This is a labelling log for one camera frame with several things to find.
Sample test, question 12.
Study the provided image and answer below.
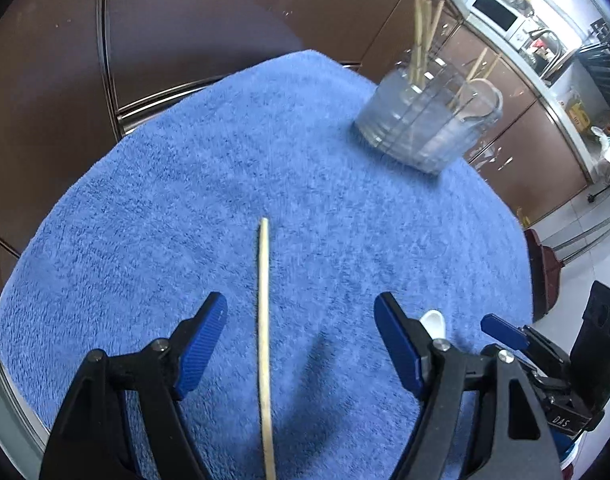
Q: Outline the brown kitchen cabinet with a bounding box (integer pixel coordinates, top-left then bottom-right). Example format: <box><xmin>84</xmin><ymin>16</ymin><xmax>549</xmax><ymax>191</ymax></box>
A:
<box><xmin>0</xmin><ymin>0</ymin><xmax>606</xmax><ymax>411</ymax></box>

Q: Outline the steel kitchen countertop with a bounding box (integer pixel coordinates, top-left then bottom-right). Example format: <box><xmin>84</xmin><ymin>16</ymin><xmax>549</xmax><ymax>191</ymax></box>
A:
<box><xmin>415</xmin><ymin>0</ymin><xmax>610</xmax><ymax>186</ymax></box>

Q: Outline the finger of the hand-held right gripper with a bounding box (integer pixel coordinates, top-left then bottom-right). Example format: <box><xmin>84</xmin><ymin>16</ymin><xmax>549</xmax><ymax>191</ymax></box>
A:
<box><xmin>570</xmin><ymin>281</ymin><xmax>610</xmax><ymax>403</ymax></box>
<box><xmin>481</xmin><ymin>314</ymin><xmax>536</xmax><ymax>353</ymax></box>

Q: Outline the blue terry towel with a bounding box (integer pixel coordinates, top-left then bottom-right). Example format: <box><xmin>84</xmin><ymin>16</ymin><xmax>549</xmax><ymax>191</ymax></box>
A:
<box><xmin>0</xmin><ymin>49</ymin><xmax>536</xmax><ymax>480</ymax></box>

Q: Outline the black dish rack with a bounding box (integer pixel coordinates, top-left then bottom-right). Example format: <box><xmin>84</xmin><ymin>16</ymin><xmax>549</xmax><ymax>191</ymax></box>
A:
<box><xmin>577</xmin><ymin>20</ymin><xmax>610</xmax><ymax>106</ymax></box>

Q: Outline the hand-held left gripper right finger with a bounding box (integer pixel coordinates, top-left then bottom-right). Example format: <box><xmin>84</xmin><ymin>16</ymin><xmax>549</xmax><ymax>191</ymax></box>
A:
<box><xmin>374</xmin><ymin>291</ymin><xmax>564</xmax><ymax>480</ymax></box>

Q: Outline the dark red dustpan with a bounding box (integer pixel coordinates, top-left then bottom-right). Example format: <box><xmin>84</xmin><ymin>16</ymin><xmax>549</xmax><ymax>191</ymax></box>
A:
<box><xmin>524</xmin><ymin>229</ymin><xmax>563</xmax><ymax>322</ymax></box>

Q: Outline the yellow box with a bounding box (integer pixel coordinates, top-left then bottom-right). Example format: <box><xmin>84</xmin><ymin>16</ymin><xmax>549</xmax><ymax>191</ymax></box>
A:
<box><xmin>565</xmin><ymin>100</ymin><xmax>593</xmax><ymax>131</ymax></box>

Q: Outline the clear plastic utensil holder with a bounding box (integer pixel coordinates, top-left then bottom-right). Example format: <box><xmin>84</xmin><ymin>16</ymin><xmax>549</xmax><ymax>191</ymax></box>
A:
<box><xmin>354</xmin><ymin>57</ymin><xmax>503</xmax><ymax>176</ymax></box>

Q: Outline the white microwave oven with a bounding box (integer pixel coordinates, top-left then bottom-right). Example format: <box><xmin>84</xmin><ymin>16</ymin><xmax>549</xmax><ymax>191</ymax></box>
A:
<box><xmin>470</xmin><ymin>0</ymin><xmax>530</xmax><ymax>43</ymax></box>

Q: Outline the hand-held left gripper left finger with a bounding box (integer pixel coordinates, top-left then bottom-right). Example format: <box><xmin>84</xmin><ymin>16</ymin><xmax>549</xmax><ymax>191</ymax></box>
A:
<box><xmin>39</xmin><ymin>291</ymin><xmax>229</xmax><ymax>480</ymax></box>

